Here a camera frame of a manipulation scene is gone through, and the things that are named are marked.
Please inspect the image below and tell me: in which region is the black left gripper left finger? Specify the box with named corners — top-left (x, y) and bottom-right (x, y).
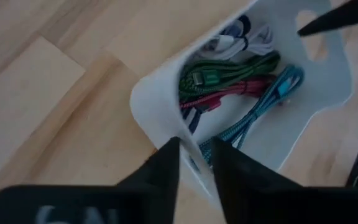
top-left (0, 136), bottom-right (181, 224)

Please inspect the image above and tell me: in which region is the teal braided USB-C cable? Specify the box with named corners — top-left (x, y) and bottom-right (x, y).
top-left (194, 63), bottom-right (306, 166)

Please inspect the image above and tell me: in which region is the white braided USB-C cable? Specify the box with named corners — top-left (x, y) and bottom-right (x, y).
top-left (194, 23), bottom-right (275, 62)

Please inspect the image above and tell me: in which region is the white plastic bin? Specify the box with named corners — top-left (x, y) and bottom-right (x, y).
top-left (129, 0), bottom-right (354, 209)

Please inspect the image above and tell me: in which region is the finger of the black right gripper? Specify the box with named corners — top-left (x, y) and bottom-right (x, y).
top-left (296, 0), bottom-right (358, 37)

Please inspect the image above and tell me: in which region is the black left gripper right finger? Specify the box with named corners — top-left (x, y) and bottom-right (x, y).
top-left (210, 136), bottom-right (358, 224)

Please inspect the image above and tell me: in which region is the green braided USB-C cable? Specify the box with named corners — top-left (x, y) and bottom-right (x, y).
top-left (178, 51), bottom-right (282, 102)

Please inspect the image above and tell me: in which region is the red braided USB-C cable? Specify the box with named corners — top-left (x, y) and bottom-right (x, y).
top-left (178, 74), bottom-right (278, 113)

